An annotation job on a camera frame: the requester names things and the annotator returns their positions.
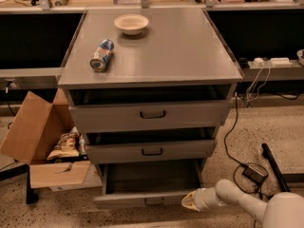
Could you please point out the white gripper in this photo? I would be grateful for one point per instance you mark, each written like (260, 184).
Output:
(200, 199)

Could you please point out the grey bottom drawer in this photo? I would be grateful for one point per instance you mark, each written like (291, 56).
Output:
(148, 183)

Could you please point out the grey drawer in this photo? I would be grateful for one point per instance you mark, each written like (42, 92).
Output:
(148, 183)
(150, 116)
(150, 151)

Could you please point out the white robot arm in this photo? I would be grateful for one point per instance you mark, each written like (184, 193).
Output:
(283, 210)

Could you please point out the grey middle drawer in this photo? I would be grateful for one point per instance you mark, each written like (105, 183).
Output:
(150, 151)

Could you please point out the grey top drawer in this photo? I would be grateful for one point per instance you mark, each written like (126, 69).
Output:
(150, 116)

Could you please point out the grey drawer cabinet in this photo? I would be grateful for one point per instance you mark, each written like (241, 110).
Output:
(177, 58)

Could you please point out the black power adapter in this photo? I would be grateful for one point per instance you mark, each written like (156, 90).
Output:
(254, 175)

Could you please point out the black metal floor bar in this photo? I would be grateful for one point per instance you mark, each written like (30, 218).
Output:
(267, 154)

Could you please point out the snack chip bag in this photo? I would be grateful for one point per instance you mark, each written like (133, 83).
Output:
(65, 147)

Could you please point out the black stand foot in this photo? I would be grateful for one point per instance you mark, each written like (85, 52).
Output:
(31, 195)

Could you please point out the brown cardboard box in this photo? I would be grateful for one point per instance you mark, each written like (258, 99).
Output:
(35, 130)

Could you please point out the white power strip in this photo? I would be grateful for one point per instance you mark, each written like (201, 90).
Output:
(273, 62)

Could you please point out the blue and white can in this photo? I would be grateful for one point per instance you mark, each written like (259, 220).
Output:
(101, 57)

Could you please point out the beige bowl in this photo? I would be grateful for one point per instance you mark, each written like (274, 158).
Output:
(131, 24)

